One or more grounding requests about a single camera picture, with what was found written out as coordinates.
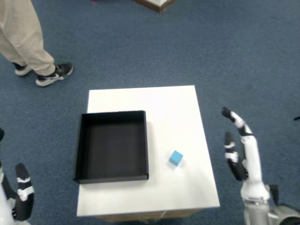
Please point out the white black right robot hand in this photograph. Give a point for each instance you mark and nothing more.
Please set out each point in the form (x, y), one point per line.
(253, 164)

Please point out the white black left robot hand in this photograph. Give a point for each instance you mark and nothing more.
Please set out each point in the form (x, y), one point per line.
(23, 201)

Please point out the blue cube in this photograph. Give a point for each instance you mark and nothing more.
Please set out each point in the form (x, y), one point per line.
(175, 158)

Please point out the black open box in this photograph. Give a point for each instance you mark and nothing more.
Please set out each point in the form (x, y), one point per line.
(112, 150)

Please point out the thin black item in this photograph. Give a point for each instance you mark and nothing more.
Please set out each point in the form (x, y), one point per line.
(297, 118)

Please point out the wooden table base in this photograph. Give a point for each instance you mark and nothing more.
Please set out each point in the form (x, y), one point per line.
(117, 218)

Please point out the clear round container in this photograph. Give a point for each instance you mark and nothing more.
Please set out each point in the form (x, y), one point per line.
(150, 218)

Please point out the black white sneaker with swoosh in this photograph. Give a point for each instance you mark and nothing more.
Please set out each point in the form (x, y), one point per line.
(56, 75)

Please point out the beige trousers of person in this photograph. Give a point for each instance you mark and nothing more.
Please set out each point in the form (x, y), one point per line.
(21, 35)

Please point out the white furniture with wood edge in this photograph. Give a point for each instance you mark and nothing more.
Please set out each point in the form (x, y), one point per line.
(161, 4)

